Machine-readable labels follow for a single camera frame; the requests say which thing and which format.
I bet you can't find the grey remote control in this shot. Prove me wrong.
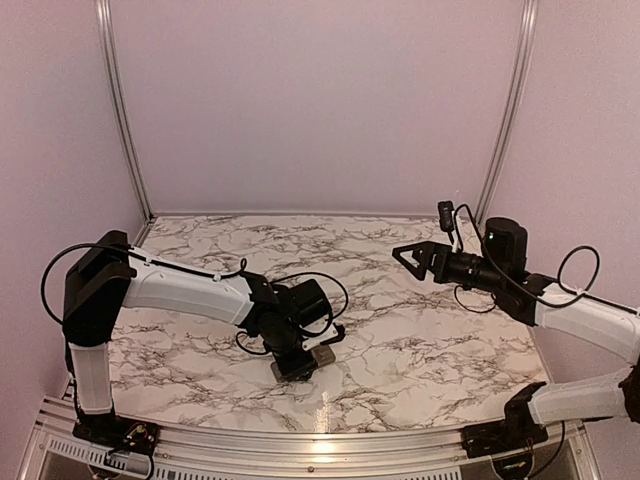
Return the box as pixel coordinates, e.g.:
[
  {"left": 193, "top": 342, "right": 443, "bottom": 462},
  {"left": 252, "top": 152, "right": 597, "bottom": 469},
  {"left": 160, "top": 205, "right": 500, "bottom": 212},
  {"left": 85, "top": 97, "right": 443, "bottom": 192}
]
[{"left": 270, "top": 345, "right": 336, "bottom": 382}]

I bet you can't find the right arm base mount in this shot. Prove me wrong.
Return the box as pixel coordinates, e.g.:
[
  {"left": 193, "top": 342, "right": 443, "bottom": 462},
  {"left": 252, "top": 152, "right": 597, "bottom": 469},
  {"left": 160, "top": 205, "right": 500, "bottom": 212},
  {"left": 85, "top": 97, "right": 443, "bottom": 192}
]
[{"left": 461, "top": 420, "right": 549, "bottom": 458}]

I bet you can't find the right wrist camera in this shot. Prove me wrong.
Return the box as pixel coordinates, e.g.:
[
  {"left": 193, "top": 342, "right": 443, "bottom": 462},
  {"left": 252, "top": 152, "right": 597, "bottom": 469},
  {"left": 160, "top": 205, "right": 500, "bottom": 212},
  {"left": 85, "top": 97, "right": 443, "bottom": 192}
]
[{"left": 437, "top": 200, "right": 458, "bottom": 246}]

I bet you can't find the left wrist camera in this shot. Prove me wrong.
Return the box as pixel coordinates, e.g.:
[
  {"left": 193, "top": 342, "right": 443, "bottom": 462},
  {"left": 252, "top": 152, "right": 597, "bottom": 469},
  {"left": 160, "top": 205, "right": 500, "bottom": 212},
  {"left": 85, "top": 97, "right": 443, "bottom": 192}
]
[{"left": 302, "top": 324, "right": 346, "bottom": 351}]

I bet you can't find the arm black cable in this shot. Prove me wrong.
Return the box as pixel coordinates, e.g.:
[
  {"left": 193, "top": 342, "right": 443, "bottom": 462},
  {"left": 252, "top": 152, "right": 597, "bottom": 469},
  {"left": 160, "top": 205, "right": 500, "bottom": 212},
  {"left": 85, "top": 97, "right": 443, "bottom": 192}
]
[
  {"left": 452, "top": 203, "right": 640, "bottom": 316},
  {"left": 39, "top": 243, "right": 350, "bottom": 356}
]

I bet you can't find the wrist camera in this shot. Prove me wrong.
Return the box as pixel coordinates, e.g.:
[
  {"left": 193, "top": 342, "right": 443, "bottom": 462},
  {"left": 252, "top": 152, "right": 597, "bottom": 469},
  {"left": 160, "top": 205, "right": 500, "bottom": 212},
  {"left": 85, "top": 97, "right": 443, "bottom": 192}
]
[
  {"left": 302, "top": 324, "right": 346, "bottom": 351},
  {"left": 437, "top": 200, "right": 458, "bottom": 246}
]

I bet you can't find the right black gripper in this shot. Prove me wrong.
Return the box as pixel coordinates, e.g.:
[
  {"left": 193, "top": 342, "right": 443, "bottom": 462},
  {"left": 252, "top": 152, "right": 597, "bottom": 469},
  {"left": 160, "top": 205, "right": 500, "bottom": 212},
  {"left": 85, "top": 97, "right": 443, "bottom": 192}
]
[{"left": 393, "top": 240, "right": 507, "bottom": 294}]

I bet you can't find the front aluminium rail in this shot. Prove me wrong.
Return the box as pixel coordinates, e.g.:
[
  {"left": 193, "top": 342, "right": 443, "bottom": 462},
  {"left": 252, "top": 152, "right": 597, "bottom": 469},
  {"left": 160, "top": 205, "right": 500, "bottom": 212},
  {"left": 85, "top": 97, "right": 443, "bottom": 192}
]
[{"left": 17, "top": 397, "right": 600, "bottom": 479}]

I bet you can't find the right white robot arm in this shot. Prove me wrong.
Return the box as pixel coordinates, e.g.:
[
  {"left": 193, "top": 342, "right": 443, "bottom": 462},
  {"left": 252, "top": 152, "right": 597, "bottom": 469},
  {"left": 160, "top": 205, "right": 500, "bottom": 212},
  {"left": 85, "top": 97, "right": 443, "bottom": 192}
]
[{"left": 392, "top": 217, "right": 639, "bottom": 448}]

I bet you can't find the aluminium frame post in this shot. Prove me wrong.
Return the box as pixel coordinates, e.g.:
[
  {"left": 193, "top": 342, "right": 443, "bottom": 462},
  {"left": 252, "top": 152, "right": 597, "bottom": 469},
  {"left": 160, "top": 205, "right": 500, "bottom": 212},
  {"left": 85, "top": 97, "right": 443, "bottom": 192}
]
[
  {"left": 475, "top": 0, "right": 539, "bottom": 222},
  {"left": 95, "top": 0, "right": 154, "bottom": 223}
]

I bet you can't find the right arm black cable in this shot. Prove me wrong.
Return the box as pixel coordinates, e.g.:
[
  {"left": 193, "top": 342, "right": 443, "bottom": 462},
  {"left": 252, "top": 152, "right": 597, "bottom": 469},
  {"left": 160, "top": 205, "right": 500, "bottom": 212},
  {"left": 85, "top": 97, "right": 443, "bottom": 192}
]
[{"left": 452, "top": 203, "right": 640, "bottom": 316}]

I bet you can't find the left aluminium frame post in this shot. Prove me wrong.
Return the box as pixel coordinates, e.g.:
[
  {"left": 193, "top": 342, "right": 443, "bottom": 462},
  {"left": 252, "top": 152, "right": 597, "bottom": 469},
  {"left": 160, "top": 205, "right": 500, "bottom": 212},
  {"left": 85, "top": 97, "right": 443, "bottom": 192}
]
[{"left": 95, "top": 0, "right": 154, "bottom": 223}]

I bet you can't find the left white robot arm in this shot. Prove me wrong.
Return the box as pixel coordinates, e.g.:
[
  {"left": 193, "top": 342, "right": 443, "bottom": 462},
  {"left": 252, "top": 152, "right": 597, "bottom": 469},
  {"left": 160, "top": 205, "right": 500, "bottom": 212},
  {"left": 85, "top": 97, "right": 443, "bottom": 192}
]
[{"left": 62, "top": 230, "right": 345, "bottom": 445}]

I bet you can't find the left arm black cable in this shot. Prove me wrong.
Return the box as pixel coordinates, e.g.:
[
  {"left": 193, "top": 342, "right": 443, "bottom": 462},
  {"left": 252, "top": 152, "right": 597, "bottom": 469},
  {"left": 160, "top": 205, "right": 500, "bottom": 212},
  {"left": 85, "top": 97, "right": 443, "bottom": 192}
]
[{"left": 39, "top": 243, "right": 350, "bottom": 356}]

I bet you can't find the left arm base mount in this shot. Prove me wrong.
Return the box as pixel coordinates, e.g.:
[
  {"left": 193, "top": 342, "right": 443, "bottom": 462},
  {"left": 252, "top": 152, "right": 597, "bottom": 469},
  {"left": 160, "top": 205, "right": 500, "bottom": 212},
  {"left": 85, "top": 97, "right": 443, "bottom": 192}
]
[{"left": 73, "top": 416, "right": 159, "bottom": 455}]

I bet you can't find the right aluminium frame post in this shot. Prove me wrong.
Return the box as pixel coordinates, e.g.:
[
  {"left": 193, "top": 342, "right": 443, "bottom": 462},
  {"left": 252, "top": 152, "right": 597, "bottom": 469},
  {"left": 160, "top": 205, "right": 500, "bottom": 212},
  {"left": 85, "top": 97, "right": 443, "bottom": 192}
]
[{"left": 475, "top": 0, "right": 539, "bottom": 222}]

